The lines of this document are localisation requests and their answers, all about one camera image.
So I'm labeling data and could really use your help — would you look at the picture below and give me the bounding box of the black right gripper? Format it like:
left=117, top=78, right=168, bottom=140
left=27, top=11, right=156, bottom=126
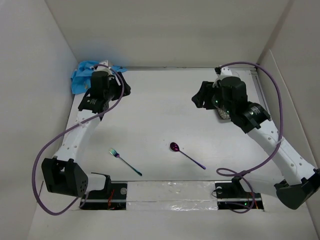
left=191, top=80, right=234, bottom=116

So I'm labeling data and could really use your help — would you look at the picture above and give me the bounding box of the blue space print placemat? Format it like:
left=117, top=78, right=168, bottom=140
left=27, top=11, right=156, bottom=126
left=70, top=60, right=127, bottom=95

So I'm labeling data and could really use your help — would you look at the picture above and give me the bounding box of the purple metal spoon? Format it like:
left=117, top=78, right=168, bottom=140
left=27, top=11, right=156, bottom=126
left=169, top=142, right=207, bottom=170

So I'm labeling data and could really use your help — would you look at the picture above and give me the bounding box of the iridescent metal fork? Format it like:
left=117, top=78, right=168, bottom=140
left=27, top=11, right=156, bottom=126
left=109, top=148, right=143, bottom=177

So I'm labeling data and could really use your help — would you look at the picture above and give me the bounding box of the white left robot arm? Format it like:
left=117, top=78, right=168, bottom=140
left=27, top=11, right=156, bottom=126
left=41, top=70, right=131, bottom=199

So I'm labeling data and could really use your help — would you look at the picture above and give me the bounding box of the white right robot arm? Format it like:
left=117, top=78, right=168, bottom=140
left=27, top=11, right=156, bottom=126
left=191, top=76, right=320, bottom=210

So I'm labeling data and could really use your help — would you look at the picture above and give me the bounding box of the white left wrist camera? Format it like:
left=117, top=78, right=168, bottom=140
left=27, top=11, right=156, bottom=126
left=95, top=60, right=113, bottom=75

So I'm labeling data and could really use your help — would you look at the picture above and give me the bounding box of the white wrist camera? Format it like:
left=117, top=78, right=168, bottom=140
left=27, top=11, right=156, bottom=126
left=95, top=60, right=113, bottom=75
left=214, top=66, right=233, bottom=81

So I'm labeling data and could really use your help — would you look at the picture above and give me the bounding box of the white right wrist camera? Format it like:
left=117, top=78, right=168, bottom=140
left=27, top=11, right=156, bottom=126
left=214, top=66, right=233, bottom=81

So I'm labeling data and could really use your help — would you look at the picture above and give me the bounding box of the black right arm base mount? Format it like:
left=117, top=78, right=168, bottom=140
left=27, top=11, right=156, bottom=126
left=211, top=181, right=264, bottom=212

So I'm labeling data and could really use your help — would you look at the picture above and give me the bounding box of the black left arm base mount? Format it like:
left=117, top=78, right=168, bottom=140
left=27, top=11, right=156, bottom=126
left=79, top=182, right=128, bottom=211

